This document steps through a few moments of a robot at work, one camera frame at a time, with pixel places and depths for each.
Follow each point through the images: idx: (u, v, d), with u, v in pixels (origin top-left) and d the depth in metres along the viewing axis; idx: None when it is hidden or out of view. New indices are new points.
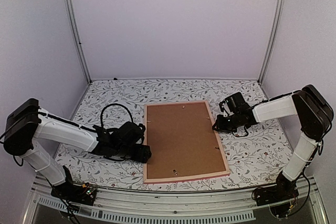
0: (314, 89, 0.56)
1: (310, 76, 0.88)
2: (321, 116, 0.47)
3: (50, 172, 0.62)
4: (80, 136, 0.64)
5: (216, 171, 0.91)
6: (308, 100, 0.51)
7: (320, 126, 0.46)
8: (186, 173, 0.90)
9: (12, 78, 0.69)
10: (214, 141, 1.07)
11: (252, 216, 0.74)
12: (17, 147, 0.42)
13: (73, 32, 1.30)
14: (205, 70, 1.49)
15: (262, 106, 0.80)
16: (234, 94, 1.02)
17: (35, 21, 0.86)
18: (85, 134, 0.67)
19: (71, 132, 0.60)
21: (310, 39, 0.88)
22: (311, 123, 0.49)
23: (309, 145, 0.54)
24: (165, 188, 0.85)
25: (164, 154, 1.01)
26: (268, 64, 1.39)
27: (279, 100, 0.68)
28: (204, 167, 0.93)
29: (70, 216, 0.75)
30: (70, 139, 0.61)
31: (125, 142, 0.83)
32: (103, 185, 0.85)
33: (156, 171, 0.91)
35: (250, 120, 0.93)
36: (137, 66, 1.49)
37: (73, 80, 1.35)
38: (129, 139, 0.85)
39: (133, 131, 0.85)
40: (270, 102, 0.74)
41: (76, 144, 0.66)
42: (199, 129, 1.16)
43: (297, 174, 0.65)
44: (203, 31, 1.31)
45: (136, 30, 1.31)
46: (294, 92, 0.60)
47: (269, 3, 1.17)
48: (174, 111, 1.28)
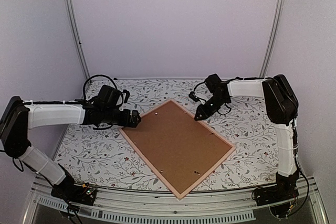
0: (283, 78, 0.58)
1: (310, 76, 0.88)
2: (284, 105, 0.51)
3: (51, 169, 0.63)
4: (66, 112, 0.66)
5: (221, 152, 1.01)
6: (275, 88, 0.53)
7: (282, 114, 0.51)
8: (193, 173, 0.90)
9: (12, 78, 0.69)
10: (207, 129, 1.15)
11: (252, 216, 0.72)
12: (17, 146, 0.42)
13: (73, 32, 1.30)
14: (205, 70, 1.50)
15: (237, 83, 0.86)
16: (210, 75, 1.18)
17: (34, 21, 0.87)
18: (71, 107, 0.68)
19: (60, 111, 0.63)
21: (310, 39, 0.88)
22: (274, 110, 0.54)
23: (284, 131, 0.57)
24: (166, 187, 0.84)
25: (161, 158, 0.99)
26: (268, 64, 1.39)
27: (253, 83, 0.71)
28: (209, 151, 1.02)
29: (69, 216, 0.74)
30: (60, 118, 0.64)
31: (108, 104, 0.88)
32: (103, 185, 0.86)
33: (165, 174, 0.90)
35: (224, 92, 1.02)
36: (137, 66, 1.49)
37: (73, 80, 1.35)
38: (112, 99, 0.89)
39: (113, 92, 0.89)
40: (244, 81, 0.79)
41: (69, 119, 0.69)
42: (190, 124, 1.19)
43: (291, 167, 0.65)
44: (203, 31, 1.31)
45: (136, 30, 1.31)
46: (266, 77, 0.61)
47: (269, 3, 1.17)
48: (164, 113, 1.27)
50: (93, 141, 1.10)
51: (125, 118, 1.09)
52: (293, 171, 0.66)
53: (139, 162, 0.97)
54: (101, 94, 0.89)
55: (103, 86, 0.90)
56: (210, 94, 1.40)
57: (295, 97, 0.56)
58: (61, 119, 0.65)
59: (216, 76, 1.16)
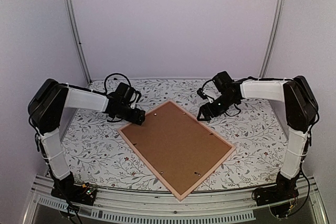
0: (305, 81, 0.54)
1: (310, 75, 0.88)
2: (306, 109, 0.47)
3: (61, 161, 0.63)
4: (94, 98, 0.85)
5: (221, 152, 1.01)
6: (297, 92, 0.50)
7: (304, 118, 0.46)
8: (193, 174, 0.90)
9: (12, 79, 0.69)
10: (206, 129, 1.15)
11: (252, 216, 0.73)
12: (50, 120, 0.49)
13: (73, 32, 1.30)
14: (205, 70, 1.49)
15: (253, 83, 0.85)
16: (219, 73, 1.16)
17: (34, 21, 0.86)
18: (97, 96, 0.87)
19: (90, 96, 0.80)
21: (310, 39, 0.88)
22: (296, 115, 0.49)
23: (298, 137, 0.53)
24: (166, 188, 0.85)
25: (162, 159, 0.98)
26: (268, 63, 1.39)
27: (270, 84, 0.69)
28: (209, 152, 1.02)
29: (69, 216, 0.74)
30: (89, 102, 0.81)
31: (125, 98, 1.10)
32: (103, 185, 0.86)
33: (166, 176, 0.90)
35: (236, 93, 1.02)
36: (137, 66, 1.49)
37: (73, 80, 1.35)
38: (128, 95, 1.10)
39: (129, 88, 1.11)
40: (261, 82, 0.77)
41: (96, 105, 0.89)
42: (190, 124, 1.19)
43: (296, 172, 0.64)
44: (203, 31, 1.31)
45: (136, 29, 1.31)
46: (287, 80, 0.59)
47: (269, 3, 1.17)
48: (164, 114, 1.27)
50: (93, 141, 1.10)
51: (133, 115, 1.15)
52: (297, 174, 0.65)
53: (139, 162, 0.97)
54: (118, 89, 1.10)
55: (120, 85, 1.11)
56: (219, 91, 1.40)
57: (315, 101, 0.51)
58: (91, 103, 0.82)
59: (226, 74, 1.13)
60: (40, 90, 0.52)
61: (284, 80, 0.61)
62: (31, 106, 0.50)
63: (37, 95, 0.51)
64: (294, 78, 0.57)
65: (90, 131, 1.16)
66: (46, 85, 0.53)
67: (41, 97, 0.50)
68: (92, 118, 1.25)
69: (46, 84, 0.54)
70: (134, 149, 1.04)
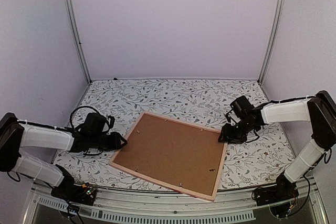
0: (329, 96, 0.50)
1: (310, 76, 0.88)
2: (334, 125, 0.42)
3: (48, 173, 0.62)
4: (59, 137, 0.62)
5: (218, 144, 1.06)
6: (324, 110, 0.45)
7: (332, 135, 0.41)
8: (209, 173, 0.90)
9: (12, 78, 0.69)
10: (195, 127, 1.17)
11: (252, 216, 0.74)
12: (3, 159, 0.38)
13: (73, 32, 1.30)
14: (205, 70, 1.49)
15: (271, 106, 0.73)
16: (238, 97, 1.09)
17: (34, 21, 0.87)
18: (62, 134, 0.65)
19: (52, 135, 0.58)
21: (309, 39, 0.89)
22: (324, 132, 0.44)
23: (315, 150, 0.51)
24: (194, 198, 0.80)
25: (171, 168, 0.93)
26: (268, 64, 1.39)
27: (291, 104, 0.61)
28: (209, 147, 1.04)
29: (69, 216, 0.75)
30: (50, 142, 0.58)
31: (95, 131, 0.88)
32: (103, 185, 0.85)
33: (187, 184, 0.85)
35: (258, 119, 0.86)
36: (137, 66, 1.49)
37: (73, 80, 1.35)
38: (98, 126, 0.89)
39: (100, 119, 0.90)
40: (281, 103, 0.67)
41: (58, 146, 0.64)
42: (181, 128, 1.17)
43: (299, 177, 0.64)
44: (203, 31, 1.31)
45: (136, 29, 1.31)
46: (310, 97, 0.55)
47: (269, 3, 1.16)
48: (153, 122, 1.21)
50: None
51: (112, 141, 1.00)
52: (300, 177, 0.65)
53: (143, 169, 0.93)
54: (87, 120, 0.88)
55: (89, 114, 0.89)
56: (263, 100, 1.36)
57: None
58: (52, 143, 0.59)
59: (245, 98, 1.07)
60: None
61: (307, 98, 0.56)
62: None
63: None
64: (316, 94, 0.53)
65: None
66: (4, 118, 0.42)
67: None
68: None
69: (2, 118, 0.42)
70: (128, 164, 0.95)
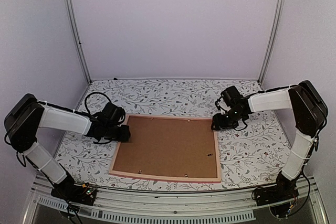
0: (311, 85, 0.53)
1: (310, 76, 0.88)
2: (315, 113, 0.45)
3: (53, 168, 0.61)
4: (76, 119, 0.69)
5: (209, 132, 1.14)
6: (304, 97, 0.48)
7: (313, 122, 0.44)
8: (208, 158, 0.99)
9: (12, 80, 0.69)
10: (183, 120, 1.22)
11: (252, 216, 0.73)
12: (22, 140, 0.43)
13: (73, 32, 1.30)
14: (205, 70, 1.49)
15: (258, 96, 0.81)
16: (228, 87, 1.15)
17: (34, 22, 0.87)
18: (80, 117, 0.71)
19: (69, 117, 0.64)
21: (309, 39, 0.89)
22: (305, 119, 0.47)
23: (304, 141, 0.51)
24: (201, 185, 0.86)
25: (172, 165, 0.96)
26: (268, 63, 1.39)
27: (275, 93, 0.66)
28: (201, 136, 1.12)
29: (69, 216, 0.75)
30: (67, 125, 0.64)
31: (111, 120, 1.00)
32: (103, 185, 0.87)
33: (192, 174, 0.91)
35: (245, 108, 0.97)
36: (137, 66, 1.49)
37: (73, 80, 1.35)
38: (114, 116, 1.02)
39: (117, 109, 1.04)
40: (266, 93, 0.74)
41: (77, 127, 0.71)
42: (174, 127, 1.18)
43: (297, 173, 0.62)
44: (203, 31, 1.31)
45: (135, 30, 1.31)
46: (292, 85, 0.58)
47: (269, 3, 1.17)
48: (145, 124, 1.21)
50: (93, 141, 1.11)
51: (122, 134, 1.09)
52: (297, 174, 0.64)
53: (142, 170, 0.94)
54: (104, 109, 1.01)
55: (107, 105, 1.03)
56: (258, 89, 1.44)
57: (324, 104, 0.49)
58: (70, 126, 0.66)
59: (235, 89, 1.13)
60: (17, 106, 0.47)
61: (289, 86, 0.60)
62: (7, 121, 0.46)
63: (13, 110, 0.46)
64: (299, 83, 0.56)
65: (83, 146, 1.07)
66: (24, 102, 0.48)
67: (18, 114, 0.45)
68: (80, 137, 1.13)
69: (23, 97, 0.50)
70: (127, 168, 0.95)
